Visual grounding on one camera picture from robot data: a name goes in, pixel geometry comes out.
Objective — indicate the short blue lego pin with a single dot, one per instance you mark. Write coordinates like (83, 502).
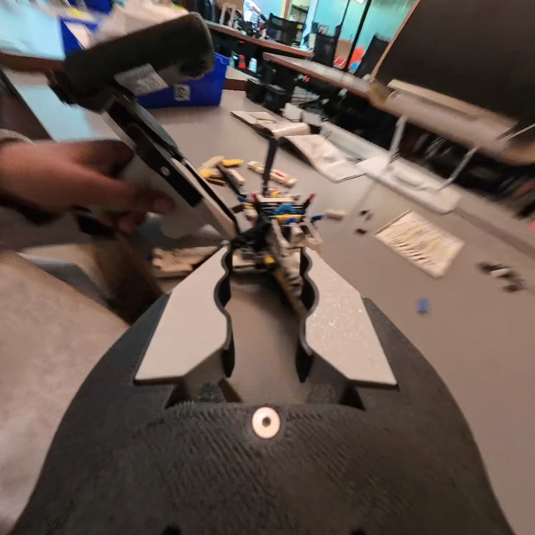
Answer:
(423, 305)

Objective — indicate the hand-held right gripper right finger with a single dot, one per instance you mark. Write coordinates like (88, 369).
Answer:
(351, 334)

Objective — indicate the blue plastic bin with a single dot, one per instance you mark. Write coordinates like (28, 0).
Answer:
(204, 87)

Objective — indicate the zebra sticker sheet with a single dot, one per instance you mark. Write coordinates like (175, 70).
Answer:
(418, 242)

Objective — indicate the white lego beam assembly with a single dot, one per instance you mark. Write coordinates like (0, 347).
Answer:
(271, 173)

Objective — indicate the person's left hand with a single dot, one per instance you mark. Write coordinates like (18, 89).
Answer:
(62, 175)

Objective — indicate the lego helicopter model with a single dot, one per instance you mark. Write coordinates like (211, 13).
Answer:
(276, 209)

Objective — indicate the lego instruction booklet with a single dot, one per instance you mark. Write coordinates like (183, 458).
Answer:
(288, 129)

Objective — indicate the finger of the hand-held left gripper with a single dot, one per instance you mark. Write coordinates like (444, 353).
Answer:
(200, 221)

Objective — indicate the pile of white yellow lego parts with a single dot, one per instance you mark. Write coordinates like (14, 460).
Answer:
(232, 162)

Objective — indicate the small black lego parts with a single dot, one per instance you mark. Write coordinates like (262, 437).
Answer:
(497, 269)

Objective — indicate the white bent lego beam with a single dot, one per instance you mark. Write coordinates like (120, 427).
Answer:
(335, 214)

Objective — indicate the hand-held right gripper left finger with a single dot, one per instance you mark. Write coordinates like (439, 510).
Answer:
(184, 334)

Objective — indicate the black board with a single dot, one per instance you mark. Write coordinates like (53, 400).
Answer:
(459, 50)

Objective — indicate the book stand with metal base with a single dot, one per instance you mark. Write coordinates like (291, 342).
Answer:
(439, 106)

